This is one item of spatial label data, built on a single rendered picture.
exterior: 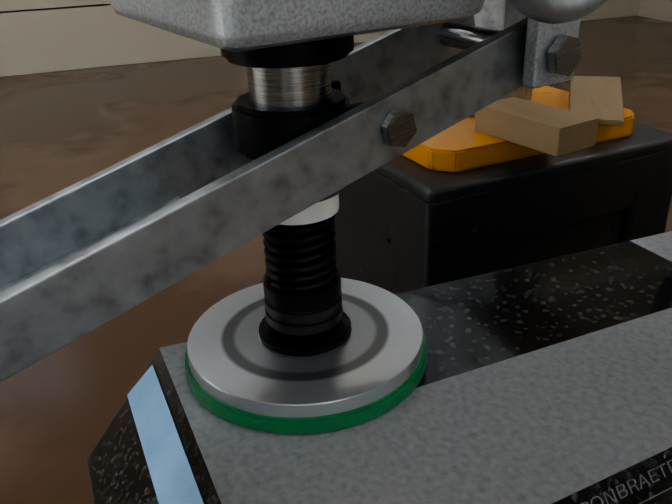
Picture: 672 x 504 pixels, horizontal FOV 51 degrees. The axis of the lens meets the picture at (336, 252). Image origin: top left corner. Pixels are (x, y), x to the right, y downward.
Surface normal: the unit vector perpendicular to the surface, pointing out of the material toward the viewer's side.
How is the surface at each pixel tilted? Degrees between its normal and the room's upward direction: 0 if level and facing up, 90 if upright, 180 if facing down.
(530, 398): 0
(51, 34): 90
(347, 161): 90
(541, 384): 0
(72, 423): 0
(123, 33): 90
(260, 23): 90
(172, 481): 44
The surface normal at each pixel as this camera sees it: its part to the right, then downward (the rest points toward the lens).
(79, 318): 0.54, 0.36
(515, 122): -0.83, 0.27
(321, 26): 0.51, 0.67
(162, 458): -0.66, -0.51
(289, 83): 0.07, 0.43
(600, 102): -0.09, -0.80
